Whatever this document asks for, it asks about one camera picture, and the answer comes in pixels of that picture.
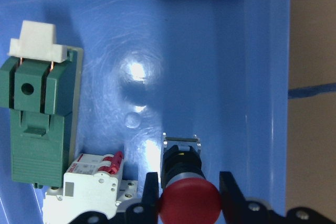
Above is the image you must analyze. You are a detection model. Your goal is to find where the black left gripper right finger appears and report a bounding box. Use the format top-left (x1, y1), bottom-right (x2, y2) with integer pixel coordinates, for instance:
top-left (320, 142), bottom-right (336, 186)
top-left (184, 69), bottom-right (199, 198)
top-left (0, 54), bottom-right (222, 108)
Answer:
top-left (219, 172), bottom-right (270, 223)

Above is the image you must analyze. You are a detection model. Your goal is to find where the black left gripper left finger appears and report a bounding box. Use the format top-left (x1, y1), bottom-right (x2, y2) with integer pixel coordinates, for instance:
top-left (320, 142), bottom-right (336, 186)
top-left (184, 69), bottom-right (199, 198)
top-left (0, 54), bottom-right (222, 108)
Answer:
top-left (125, 172), bottom-right (159, 224)

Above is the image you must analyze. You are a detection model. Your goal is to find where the red emergency stop button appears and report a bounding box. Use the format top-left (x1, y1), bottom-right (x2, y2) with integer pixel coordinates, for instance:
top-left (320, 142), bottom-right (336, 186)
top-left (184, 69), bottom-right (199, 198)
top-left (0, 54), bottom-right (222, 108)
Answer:
top-left (159, 133), bottom-right (221, 223)

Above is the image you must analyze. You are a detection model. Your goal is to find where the white circuit breaker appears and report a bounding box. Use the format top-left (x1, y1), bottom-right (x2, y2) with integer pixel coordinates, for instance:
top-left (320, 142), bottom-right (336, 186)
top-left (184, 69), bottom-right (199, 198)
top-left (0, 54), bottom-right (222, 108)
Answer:
top-left (43, 151), bottom-right (138, 223)

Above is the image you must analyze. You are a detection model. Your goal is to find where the green terminal block switch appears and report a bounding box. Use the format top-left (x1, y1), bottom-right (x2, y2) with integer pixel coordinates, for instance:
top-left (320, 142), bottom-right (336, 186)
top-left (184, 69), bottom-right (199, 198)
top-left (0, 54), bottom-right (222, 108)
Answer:
top-left (1, 20), bottom-right (83, 188)

